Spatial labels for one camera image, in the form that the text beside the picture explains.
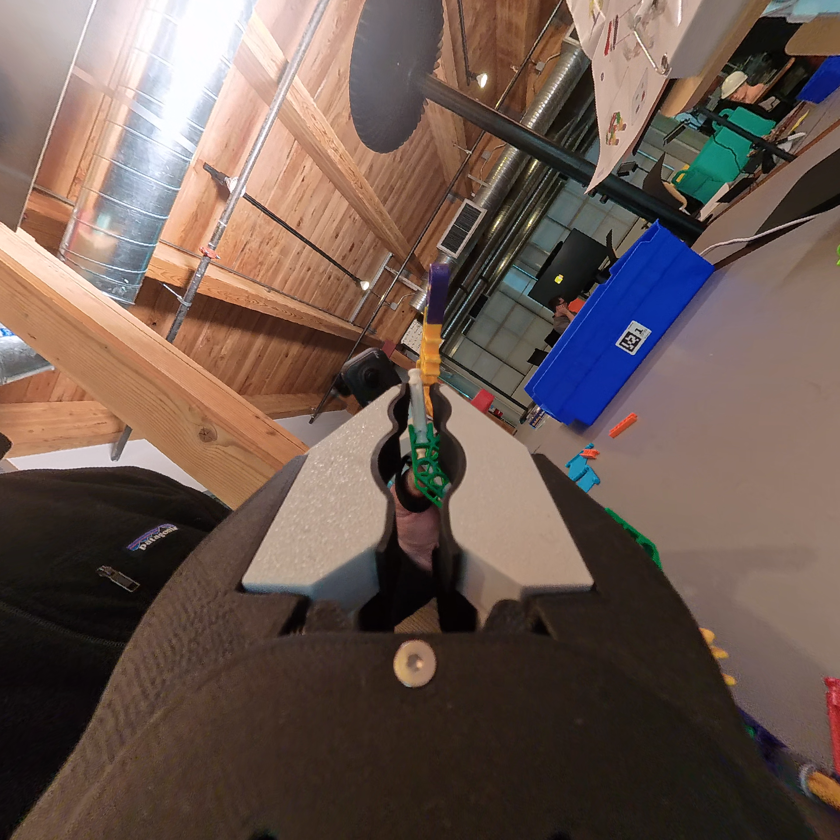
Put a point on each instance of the black pole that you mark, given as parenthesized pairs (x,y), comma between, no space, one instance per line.
(558,151)

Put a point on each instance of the black round disc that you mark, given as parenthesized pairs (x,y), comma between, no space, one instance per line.
(397,72)

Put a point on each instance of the yellow connector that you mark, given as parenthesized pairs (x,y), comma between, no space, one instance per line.
(430,354)

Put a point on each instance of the white vent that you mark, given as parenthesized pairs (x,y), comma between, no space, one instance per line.
(463,226)

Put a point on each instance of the metal pipe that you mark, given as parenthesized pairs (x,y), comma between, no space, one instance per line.
(249,164)

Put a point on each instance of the person's left hand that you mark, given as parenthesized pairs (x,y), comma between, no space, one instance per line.
(415,535)

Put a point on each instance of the instruction sheet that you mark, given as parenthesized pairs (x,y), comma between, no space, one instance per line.
(623,79)

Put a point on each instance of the green fan connector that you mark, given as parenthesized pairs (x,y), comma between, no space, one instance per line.
(430,463)

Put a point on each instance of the green plastic crate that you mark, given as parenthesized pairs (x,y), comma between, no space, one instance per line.
(722,157)

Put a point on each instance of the cyan flat panel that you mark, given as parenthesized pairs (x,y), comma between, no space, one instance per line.
(584,472)

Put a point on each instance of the orange slotted strip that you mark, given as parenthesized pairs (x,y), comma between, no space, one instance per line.
(623,425)

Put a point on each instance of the blue storage bin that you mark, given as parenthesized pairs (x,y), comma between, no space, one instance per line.
(617,328)

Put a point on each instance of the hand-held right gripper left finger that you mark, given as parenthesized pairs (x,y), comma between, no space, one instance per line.
(315,525)

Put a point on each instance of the purple and yellow rod assembly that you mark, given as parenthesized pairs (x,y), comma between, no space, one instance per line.
(764,741)

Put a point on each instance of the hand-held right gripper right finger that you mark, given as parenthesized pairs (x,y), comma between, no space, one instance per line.
(518,525)

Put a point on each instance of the white rod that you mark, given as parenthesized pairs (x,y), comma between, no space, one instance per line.
(415,397)

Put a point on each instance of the black monitor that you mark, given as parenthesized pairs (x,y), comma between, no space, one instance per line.
(571,266)

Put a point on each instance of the small blue bin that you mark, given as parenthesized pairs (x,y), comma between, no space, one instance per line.
(820,82)

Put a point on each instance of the silver ventilation duct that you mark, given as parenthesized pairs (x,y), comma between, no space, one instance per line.
(131,151)

